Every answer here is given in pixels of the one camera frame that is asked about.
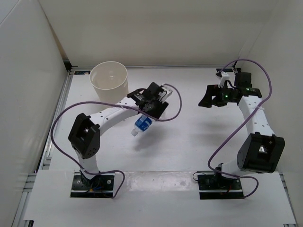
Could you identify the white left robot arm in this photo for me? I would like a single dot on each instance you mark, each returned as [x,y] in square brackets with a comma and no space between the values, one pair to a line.
[87,129]

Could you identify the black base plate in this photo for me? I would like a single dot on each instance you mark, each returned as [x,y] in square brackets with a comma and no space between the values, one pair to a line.
[216,187]
[100,186]

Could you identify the white plastic bin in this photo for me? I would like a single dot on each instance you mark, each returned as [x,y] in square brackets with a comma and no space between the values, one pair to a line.
[110,81]

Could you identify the aluminium frame rail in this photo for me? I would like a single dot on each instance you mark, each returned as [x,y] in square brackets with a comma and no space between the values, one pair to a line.
[28,178]

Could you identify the black right logo sticker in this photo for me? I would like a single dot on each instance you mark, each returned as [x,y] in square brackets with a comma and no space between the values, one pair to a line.
[225,70]

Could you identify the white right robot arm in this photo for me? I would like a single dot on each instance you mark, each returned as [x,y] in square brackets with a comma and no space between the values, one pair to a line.
[261,151]

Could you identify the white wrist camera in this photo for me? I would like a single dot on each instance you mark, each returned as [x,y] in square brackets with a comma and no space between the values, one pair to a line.
[223,77]
[165,93]

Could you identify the blue label plastic bottle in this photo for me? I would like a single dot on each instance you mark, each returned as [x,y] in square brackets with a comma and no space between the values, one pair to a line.
[141,125]

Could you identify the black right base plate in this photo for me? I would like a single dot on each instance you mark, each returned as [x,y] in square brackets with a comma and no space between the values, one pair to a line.
[216,187]

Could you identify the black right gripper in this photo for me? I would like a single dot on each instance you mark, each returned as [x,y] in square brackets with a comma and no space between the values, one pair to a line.
[212,91]

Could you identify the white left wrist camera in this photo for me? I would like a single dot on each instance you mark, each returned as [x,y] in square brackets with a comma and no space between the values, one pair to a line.
[165,93]

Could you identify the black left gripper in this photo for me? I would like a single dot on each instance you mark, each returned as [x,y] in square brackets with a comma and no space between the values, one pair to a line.
[161,106]

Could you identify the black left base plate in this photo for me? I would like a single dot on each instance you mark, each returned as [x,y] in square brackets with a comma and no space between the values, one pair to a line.
[100,186]

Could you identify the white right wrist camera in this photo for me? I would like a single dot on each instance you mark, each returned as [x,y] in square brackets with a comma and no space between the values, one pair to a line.
[223,77]

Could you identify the black logo sticker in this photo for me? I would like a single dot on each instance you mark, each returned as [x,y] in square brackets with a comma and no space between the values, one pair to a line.
[86,72]
[225,70]

